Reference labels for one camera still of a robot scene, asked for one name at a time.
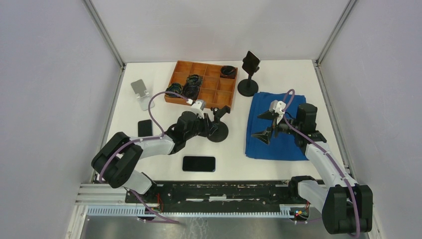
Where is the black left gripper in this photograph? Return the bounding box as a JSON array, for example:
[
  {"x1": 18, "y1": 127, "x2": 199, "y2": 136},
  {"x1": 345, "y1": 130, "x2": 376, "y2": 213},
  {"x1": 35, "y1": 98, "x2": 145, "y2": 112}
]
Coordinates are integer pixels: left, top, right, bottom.
[{"x1": 184, "y1": 112, "x2": 217, "y2": 140}]

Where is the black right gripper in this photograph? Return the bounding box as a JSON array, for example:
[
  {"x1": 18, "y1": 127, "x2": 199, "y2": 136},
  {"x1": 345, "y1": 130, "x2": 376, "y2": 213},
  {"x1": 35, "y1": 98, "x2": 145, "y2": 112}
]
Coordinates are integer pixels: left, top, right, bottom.
[{"x1": 251, "y1": 109, "x2": 301, "y2": 145}]

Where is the black phone stand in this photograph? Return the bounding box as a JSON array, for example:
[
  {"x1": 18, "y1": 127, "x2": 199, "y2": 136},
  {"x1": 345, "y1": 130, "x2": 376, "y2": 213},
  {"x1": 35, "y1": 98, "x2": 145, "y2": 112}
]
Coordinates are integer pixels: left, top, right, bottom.
[
  {"x1": 207, "y1": 106, "x2": 231, "y2": 143},
  {"x1": 237, "y1": 75, "x2": 259, "y2": 97}
]

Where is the blue cloth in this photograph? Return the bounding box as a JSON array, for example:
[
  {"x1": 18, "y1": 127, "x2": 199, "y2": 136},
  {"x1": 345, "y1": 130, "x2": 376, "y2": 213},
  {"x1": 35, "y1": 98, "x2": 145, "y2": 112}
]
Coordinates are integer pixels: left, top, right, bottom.
[{"x1": 245, "y1": 92, "x2": 307, "y2": 161}]

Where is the black phone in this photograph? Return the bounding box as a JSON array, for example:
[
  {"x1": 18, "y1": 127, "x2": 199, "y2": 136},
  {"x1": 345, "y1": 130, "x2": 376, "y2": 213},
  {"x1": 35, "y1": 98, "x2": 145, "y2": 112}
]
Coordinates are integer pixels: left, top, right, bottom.
[
  {"x1": 242, "y1": 51, "x2": 260, "y2": 75},
  {"x1": 182, "y1": 156, "x2": 215, "y2": 172}
]

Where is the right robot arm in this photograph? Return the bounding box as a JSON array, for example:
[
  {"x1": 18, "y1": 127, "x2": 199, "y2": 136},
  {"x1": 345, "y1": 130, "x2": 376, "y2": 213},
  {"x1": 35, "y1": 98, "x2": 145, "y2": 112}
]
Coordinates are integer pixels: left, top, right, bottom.
[{"x1": 252, "y1": 100, "x2": 373, "y2": 237}]

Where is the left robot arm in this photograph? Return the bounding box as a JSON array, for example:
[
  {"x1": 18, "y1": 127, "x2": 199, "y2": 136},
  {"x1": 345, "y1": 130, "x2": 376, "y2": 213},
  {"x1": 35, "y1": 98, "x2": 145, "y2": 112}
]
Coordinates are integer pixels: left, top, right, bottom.
[{"x1": 91, "y1": 111, "x2": 218, "y2": 203}]

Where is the black phone under left arm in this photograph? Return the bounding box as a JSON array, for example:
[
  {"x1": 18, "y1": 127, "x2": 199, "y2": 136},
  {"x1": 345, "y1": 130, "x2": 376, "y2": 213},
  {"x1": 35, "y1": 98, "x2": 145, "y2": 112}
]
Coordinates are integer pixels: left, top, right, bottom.
[{"x1": 137, "y1": 119, "x2": 153, "y2": 137}]

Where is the silver metal phone stand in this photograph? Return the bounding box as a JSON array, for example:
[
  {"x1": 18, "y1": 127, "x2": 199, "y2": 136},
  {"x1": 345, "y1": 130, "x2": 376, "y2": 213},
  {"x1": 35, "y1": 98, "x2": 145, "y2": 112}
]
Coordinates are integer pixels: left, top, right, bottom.
[{"x1": 131, "y1": 79, "x2": 155, "y2": 111}]

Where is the rolled tie front centre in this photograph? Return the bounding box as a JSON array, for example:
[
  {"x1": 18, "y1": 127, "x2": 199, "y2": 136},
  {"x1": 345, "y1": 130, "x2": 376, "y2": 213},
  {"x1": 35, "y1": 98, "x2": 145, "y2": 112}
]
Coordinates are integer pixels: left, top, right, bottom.
[{"x1": 182, "y1": 83, "x2": 200, "y2": 100}]

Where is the rolled tie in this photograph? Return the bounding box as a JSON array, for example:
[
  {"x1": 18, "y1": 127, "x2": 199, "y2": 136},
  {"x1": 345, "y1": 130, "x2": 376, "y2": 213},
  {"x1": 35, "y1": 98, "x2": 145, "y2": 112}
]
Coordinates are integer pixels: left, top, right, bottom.
[
  {"x1": 182, "y1": 83, "x2": 200, "y2": 100},
  {"x1": 187, "y1": 74, "x2": 203, "y2": 87},
  {"x1": 220, "y1": 65, "x2": 237, "y2": 79},
  {"x1": 165, "y1": 83, "x2": 183, "y2": 98}
]

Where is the rolled tie centre top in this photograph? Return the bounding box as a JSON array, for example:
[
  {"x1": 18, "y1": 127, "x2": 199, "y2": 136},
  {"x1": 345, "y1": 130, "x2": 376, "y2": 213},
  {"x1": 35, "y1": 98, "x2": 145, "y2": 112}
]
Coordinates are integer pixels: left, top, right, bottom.
[{"x1": 187, "y1": 74, "x2": 203, "y2": 87}]

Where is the rolled tie front left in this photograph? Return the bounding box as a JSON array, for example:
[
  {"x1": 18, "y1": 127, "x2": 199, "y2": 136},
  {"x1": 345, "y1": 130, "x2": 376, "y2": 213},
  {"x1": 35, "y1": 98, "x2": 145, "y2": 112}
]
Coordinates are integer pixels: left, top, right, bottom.
[{"x1": 165, "y1": 83, "x2": 183, "y2": 98}]

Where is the rolled tie back right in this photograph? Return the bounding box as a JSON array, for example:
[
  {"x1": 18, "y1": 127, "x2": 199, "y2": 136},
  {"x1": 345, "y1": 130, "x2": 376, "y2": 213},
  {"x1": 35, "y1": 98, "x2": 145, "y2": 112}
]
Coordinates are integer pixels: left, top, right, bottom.
[{"x1": 220, "y1": 65, "x2": 237, "y2": 79}]

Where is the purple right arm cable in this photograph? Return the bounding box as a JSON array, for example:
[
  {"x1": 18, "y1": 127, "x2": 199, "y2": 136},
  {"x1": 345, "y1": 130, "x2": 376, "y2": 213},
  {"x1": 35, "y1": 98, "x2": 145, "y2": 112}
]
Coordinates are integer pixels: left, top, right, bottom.
[{"x1": 280, "y1": 89, "x2": 362, "y2": 239}]

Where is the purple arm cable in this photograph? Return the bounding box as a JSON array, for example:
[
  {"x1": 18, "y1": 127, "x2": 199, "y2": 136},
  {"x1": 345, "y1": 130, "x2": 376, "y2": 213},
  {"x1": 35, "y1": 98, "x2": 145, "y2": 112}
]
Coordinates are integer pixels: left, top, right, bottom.
[
  {"x1": 99, "y1": 91, "x2": 194, "y2": 225},
  {"x1": 280, "y1": 89, "x2": 362, "y2": 239}
]

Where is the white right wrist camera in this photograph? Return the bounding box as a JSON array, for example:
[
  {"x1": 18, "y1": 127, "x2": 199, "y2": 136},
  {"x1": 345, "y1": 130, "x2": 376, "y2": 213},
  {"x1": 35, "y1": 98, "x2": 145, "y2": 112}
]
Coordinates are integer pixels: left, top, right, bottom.
[{"x1": 269, "y1": 100, "x2": 286, "y2": 125}]

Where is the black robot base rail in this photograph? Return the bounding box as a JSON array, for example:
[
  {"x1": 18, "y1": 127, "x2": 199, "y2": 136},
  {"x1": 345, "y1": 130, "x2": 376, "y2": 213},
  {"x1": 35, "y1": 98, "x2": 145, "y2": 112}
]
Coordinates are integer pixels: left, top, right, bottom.
[{"x1": 141, "y1": 180, "x2": 306, "y2": 213}]

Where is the aluminium frame post right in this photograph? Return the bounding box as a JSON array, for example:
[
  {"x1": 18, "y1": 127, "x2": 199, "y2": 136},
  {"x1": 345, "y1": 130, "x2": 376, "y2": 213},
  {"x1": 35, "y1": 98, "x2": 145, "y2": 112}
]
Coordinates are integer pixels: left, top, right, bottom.
[{"x1": 315, "y1": 0, "x2": 358, "y2": 66}]

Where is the aluminium frame post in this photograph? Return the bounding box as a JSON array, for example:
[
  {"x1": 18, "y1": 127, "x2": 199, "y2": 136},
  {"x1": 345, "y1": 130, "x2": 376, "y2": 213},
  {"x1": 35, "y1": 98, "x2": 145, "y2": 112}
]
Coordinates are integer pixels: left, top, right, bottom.
[
  {"x1": 315, "y1": 0, "x2": 358, "y2": 66},
  {"x1": 82, "y1": 0, "x2": 126, "y2": 69}
]

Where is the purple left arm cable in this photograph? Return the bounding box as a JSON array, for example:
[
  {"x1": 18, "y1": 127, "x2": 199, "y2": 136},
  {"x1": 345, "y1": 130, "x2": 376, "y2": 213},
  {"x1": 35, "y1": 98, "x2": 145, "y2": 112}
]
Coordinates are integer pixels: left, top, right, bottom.
[{"x1": 99, "y1": 91, "x2": 194, "y2": 225}]

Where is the white toothed cable duct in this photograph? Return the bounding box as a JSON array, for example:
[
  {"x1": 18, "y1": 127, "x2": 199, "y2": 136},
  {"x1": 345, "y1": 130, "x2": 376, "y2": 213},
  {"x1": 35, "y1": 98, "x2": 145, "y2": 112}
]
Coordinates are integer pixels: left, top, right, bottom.
[{"x1": 87, "y1": 205, "x2": 294, "y2": 219}]

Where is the aluminium frame post left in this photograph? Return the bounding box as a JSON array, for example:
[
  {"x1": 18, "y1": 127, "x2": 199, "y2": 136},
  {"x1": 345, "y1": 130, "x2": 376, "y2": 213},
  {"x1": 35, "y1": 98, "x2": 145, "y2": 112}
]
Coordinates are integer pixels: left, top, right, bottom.
[{"x1": 82, "y1": 0, "x2": 126, "y2": 69}]

